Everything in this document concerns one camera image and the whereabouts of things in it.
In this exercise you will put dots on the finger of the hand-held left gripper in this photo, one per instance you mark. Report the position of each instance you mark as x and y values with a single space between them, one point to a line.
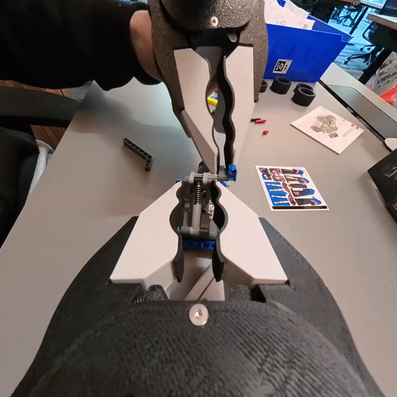
243 86
192 93

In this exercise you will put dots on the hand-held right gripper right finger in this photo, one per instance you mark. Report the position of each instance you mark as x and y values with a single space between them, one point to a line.
251 251

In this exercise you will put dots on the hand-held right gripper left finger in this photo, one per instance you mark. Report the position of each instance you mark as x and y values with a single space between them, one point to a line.
145 248

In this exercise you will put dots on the blue grey lego model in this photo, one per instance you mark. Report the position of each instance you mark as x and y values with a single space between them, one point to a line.
198 214

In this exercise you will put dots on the dark grey angled lego beam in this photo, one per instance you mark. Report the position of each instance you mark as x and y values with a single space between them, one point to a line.
139 152

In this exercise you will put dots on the yellow lego beam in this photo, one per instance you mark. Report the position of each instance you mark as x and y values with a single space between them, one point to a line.
212 100

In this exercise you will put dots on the lego sticker sheet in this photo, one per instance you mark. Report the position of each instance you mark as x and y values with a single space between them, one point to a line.
291 189

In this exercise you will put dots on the lego set box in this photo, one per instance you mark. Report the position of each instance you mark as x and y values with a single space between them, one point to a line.
384 183

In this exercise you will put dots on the person's left hand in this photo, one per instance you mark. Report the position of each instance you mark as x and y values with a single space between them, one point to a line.
142 43

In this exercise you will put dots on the black rubber tyre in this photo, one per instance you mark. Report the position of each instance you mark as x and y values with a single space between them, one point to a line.
281 84
263 86
304 97
304 86

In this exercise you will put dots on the blue bin with white label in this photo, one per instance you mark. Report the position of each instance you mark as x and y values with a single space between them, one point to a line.
304 46

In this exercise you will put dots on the white paper sheets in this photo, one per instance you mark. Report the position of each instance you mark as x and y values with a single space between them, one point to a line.
288 15

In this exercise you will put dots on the small booklet with buggy cover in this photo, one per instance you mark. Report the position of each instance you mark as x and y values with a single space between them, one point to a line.
328 130

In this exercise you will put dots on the dark computer monitor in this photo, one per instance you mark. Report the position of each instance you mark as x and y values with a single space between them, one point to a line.
359 99

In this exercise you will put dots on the light grey hooded garment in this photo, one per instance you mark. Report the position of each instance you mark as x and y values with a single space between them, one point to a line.
42 161

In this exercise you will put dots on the printed cardboard sign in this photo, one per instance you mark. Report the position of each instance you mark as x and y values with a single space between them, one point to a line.
384 71

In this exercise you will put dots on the orange traffic cone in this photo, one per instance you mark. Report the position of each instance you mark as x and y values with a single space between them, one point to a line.
389 94

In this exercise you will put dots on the wooden cabinet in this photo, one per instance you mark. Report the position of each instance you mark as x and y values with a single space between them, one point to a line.
46 136

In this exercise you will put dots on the person's black clothed body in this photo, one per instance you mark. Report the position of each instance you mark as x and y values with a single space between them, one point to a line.
15 173

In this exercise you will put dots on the dark desk with black legs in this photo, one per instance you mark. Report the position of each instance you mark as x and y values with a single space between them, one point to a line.
384 18

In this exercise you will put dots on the silver monitor stand base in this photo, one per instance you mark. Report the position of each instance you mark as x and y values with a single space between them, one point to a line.
391 143

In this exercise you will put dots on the black mesh chair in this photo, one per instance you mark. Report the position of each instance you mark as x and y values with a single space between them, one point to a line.
31 105

